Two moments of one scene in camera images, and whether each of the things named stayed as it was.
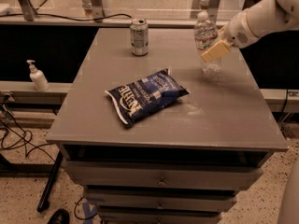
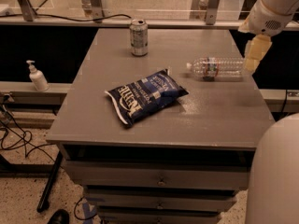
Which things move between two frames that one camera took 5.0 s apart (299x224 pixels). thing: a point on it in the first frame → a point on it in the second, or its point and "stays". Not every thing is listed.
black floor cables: [25, 143] stays
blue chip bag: [153, 92] stays
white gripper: [237, 32] → [263, 19]
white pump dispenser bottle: [37, 77] stays
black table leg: [45, 199] stays
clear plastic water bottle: [206, 36] → [209, 68]
